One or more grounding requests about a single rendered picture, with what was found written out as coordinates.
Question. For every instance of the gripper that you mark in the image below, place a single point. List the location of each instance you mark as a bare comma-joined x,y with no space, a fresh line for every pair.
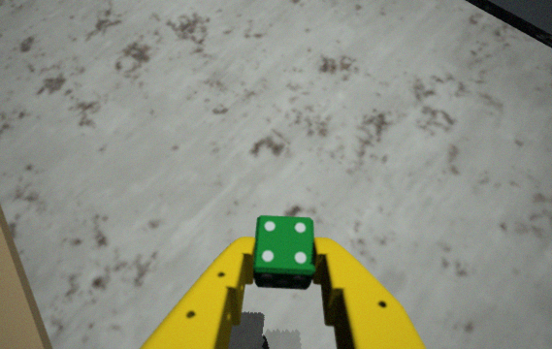
363,313

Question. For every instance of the green die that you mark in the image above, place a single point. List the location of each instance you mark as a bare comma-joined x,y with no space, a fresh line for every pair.
284,254

